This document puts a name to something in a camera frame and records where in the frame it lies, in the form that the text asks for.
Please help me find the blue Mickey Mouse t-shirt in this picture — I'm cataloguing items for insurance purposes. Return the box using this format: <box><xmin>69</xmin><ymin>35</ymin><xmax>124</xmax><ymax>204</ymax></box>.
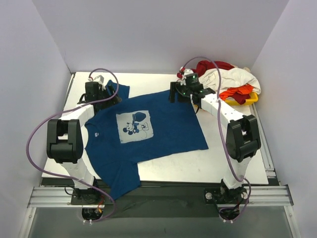
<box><xmin>85</xmin><ymin>91</ymin><xmax>208</xmax><ymax>199</ymax></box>

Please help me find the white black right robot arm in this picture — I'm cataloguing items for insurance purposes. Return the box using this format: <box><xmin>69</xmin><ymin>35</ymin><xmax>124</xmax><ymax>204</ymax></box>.
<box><xmin>169</xmin><ymin>73</ymin><xmax>261</xmax><ymax>202</ymax></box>

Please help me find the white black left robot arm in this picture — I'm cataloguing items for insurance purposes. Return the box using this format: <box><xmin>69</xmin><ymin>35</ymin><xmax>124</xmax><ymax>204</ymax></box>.
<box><xmin>47</xmin><ymin>80</ymin><xmax>122</xmax><ymax>204</ymax></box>

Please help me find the white t-shirt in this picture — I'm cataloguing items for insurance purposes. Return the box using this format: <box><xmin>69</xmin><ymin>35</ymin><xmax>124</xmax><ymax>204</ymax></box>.
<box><xmin>199</xmin><ymin>67</ymin><xmax>262</xmax><ymax>95</ymax></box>

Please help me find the dark red t-shirt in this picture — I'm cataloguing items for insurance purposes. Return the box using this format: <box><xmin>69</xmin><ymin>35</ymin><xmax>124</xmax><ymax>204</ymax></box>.
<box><xmin>177</xmin><ymin>60</ymin><xmax>248</xmax><ymax>106</ymax></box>

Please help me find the orange t-shirt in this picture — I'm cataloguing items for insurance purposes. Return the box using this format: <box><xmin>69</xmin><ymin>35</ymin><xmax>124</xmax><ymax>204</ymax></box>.
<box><xmin>220</xmin><ymin>84</ymin><xmax>254</xmax><ymax>105</ymax></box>

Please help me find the yellow plastic bin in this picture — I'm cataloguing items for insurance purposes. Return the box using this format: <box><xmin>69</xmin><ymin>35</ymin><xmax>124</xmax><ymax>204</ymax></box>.
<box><xmin>225</xmin><ymin>92</ymin><xmax>259</xmax><ymax>106</ymax></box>

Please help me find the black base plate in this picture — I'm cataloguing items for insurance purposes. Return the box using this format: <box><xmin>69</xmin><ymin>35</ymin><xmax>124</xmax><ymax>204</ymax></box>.
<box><xmin>70</xmin><ymin>179</ymin><xmax>251</xmax><ymax>219</ymax></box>

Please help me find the aluminium mounting rail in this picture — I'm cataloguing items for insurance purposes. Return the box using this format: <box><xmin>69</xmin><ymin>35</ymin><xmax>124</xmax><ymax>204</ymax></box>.
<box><xmin>28</xmin><ymin>186</ymin><xmax>294</xmax><ymax>208</ymax></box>

